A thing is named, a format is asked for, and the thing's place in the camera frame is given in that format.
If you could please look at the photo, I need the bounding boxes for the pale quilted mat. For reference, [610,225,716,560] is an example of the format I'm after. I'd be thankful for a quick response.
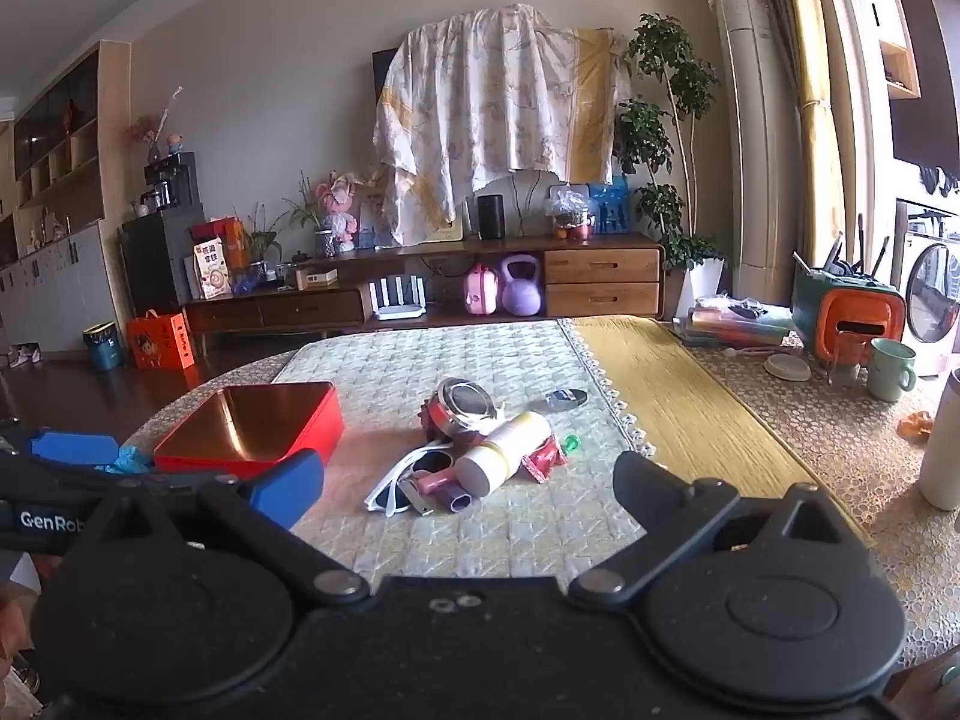
[274,319,655,578]

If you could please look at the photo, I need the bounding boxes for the patterned lace tablecloth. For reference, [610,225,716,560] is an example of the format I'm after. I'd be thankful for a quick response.
[120,322,960,668]

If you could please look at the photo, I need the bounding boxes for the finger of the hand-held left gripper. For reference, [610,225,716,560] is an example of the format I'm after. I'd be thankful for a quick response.
[31,429,119,470]
[97,467,241,492]

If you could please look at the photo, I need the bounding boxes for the potted orchid plant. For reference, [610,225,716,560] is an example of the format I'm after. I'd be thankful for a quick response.
[283,172,337,257]

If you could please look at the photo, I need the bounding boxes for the black coffee machine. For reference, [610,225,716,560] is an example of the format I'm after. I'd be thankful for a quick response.
[142,151,200,212]

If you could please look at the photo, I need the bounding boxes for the white fan-shaped ornament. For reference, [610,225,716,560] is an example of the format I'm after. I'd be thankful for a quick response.
[465,171,557,241]

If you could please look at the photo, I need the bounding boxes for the red snack packet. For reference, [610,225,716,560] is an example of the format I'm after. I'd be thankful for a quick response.
[525,439,569,482]

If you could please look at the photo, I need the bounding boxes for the white router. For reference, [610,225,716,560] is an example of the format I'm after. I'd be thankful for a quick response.
[373,276,428,320]

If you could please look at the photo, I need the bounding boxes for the vase with flowers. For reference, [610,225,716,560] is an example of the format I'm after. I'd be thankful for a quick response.
[131,86,185,164]

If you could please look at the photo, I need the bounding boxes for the stack of books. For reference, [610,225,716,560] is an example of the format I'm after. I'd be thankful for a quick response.
[671,298,797,350]

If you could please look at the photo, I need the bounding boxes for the blue tin bucket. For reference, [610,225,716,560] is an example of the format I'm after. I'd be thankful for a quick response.
[82,321,123,372]

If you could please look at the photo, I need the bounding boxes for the white sunglasses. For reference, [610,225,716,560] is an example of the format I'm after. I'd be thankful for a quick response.
[364,446,458,517]

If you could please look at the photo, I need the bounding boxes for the white yellow bottle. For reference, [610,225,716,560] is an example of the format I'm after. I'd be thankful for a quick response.
[455,411,554,497]

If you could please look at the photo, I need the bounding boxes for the tall potted tree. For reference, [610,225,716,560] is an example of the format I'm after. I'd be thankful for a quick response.
[611,13,726,320]

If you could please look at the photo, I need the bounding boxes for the wall cabinet unit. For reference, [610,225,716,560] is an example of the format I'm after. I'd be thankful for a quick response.
[0,41,132,350]

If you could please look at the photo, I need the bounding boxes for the clear plastic bag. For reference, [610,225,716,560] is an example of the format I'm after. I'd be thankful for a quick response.
[544,187,597,241]

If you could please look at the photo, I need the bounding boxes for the clear glass cup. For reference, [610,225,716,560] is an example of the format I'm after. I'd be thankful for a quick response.
[827,330,871,389]

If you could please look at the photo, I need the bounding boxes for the wooden television cabinet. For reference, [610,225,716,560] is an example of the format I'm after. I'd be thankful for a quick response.
[182,232,667,338]

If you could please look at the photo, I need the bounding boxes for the red orange gift bag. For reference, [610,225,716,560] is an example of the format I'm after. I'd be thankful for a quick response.
[191,217,248,271]

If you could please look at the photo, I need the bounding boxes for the purple kettlebell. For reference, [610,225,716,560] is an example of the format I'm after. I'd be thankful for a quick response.
[500,255,543,316]

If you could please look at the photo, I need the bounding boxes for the light wooden drawer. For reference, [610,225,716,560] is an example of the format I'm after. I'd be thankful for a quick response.
[545,283,661,318]
[545,249,661,284]

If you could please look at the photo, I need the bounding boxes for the dark hanging socks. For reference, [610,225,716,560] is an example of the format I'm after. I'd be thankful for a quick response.
[919,163,960,197]

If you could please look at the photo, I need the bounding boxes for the wooden wall shelf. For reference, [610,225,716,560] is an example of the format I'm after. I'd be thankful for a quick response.
[877,0,923,100]

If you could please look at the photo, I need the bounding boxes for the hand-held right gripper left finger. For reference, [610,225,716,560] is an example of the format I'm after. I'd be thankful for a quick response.
[71,450,370,605]

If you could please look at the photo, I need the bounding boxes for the small potted plant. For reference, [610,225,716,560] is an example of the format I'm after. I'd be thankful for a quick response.
[244,202,284,280]

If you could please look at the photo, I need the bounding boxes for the standing air conditioner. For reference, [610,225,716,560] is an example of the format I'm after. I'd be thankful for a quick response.
[705,0,805,305]

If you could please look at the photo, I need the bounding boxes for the floral cover sheet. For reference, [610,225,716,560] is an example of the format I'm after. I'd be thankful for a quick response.
[373,4,635,245]

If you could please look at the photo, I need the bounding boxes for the beige curtain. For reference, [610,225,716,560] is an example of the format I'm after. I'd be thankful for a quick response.
[750,0,852,260]

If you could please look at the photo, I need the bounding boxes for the blue rubber glove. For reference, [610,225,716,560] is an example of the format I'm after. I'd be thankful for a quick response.
[103,445,156,475]

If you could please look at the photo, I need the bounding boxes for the pink plush doll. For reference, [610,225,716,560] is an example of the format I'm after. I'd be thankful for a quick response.
[319,172,362,252]

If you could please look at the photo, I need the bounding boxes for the white coffee bag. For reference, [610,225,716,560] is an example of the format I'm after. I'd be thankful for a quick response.
[193,238,233,299]

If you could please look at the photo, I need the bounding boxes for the orange gift box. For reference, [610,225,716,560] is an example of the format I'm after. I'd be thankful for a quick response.
[126,310,194,371]

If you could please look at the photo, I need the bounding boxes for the black fridge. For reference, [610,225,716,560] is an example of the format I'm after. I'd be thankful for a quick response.
[120,202,207,316]

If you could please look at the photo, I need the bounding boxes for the pink toy suitcase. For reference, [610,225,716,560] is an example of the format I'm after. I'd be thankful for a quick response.
[463,262,502,316]

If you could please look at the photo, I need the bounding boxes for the pink plastic tube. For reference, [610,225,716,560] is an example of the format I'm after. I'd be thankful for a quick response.
[411,469,455,515]

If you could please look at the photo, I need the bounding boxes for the red tin box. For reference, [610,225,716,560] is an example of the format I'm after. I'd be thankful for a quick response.
[154,381,346,481]

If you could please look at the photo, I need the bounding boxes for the white tumbler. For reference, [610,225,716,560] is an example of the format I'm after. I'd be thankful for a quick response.
[919,369,960,511]

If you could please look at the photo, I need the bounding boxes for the white washing machine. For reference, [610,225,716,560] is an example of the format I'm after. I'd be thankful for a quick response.
[896,199,960,376]

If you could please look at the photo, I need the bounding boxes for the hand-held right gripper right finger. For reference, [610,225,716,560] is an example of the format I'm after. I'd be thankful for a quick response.
[568,451,871,607]

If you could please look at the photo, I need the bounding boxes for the green mug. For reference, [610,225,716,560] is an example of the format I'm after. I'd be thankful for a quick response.
[868,337,917,402]

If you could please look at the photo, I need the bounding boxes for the yellow table runner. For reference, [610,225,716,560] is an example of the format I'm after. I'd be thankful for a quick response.
[562,315,872,545]

